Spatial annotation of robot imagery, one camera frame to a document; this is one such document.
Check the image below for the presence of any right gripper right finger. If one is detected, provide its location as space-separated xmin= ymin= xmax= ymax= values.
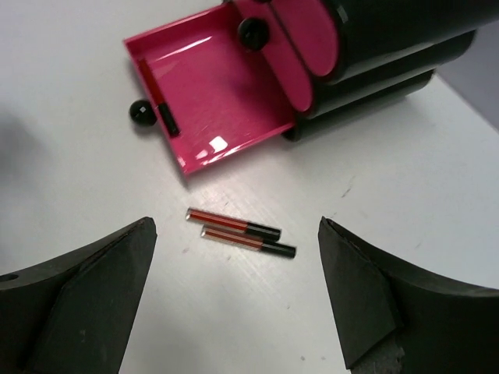
xmin=318 ymin=218 xmax=498 ymax=373

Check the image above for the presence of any red lip gloss tube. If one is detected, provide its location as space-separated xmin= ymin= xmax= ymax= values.
xmin=186 ymin=207 xmax=281 ymax=242
xmin=138 ymin=58 xmax=180 ymax=137

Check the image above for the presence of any black drawer cabinet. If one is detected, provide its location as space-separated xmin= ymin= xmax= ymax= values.
xmin=283 ymin=1 xmax=498 ymax=141

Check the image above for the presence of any orange lip gloss tube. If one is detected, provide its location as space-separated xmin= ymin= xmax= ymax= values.
xmin=201 ymin=226 xmax=296 ymax=259

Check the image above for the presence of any pink drawer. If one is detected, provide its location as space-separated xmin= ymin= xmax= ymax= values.
xmin=124 ymin=3 xmax=294 ymax=175
xmin=271 ymin=0 xmax=340 ymax=77
xmin=235 ymin=1 xmax=313 ymax=113

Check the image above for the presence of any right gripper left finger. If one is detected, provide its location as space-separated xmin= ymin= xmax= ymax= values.
xmin=1 ymin=217 xmax=157 ymax=373

